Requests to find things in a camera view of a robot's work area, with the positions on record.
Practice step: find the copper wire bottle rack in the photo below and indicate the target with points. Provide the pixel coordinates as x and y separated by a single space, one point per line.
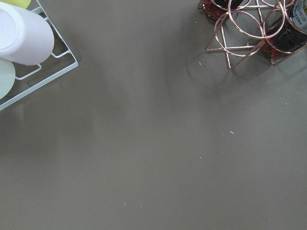
241 31

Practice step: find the dark sauce bottle back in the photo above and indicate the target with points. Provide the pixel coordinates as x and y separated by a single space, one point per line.
214 9

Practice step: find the dark sauce bottle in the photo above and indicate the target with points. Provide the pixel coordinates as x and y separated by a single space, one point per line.
290 33
214 9

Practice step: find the pale green plastic cup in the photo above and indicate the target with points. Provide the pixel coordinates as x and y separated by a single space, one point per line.
7 77

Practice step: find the pink plastic cup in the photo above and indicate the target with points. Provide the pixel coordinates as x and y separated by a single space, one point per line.
25 37

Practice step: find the white cup rack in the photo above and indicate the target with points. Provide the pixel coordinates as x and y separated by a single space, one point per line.
30 78

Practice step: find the dark sauce bottle front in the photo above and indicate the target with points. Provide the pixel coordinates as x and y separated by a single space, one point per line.
290 33

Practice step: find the yellow plastic cup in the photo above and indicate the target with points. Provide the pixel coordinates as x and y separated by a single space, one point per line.
24 4

